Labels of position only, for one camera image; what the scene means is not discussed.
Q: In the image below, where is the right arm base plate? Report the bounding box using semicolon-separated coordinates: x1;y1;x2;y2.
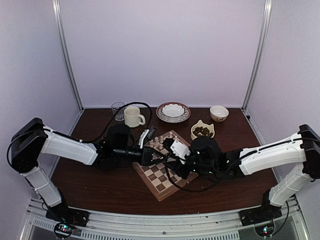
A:
239;206;282;226

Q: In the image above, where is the aluminium frame post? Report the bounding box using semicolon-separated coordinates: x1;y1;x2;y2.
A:
52;0;84;112
241;0;273;113

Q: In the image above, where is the small white floral bowl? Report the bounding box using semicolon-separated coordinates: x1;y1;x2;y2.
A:
209;105;229;122

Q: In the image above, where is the patterned ceramic plate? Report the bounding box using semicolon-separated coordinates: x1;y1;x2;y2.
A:
156;102;191;124

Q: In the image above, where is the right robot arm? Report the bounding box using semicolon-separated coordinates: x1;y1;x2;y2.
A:
163;124;320;221

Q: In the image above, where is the cream cat-ear bowl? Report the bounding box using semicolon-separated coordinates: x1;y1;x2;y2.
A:
190;119;215;140

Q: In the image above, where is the white scalloped bowl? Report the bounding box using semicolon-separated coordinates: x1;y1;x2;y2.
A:
161;103;185;118

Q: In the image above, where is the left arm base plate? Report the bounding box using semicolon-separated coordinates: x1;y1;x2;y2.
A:
45;206;90;227

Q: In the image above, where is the left aluminium frame post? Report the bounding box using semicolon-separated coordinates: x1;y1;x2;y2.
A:
52;0;84;112

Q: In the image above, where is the dark chess pieces pile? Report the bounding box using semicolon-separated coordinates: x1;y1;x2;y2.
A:
192;126;214;138

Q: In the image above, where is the right aluminium frame post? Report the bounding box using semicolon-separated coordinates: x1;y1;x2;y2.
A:
241;0;273;113

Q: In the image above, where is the cream ribbed mug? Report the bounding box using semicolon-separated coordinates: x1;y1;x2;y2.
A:
124;106;146;128

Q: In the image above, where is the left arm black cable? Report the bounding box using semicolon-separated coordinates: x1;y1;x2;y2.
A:
82;101;153;145

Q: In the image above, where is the aluminium front rail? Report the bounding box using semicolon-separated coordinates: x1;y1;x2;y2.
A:
17;197;311;240

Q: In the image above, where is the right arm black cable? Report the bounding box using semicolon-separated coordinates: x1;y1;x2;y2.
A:
163;154;236;193

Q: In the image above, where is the clear drinking glass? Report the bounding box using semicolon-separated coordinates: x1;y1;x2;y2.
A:
111;101;125;122

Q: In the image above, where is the white king chess piece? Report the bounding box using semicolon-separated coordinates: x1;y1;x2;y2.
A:
149;139;154;148

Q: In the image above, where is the white queen chess piece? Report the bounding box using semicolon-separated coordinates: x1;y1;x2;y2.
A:
154;136;160;147

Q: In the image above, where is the wooden chess board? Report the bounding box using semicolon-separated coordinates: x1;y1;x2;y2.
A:
132;130;198;202

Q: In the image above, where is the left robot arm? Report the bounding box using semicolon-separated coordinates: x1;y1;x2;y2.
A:
6;117;161;222

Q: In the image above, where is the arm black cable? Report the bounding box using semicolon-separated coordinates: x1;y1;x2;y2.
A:
82;101;153;145
163;154;236;193

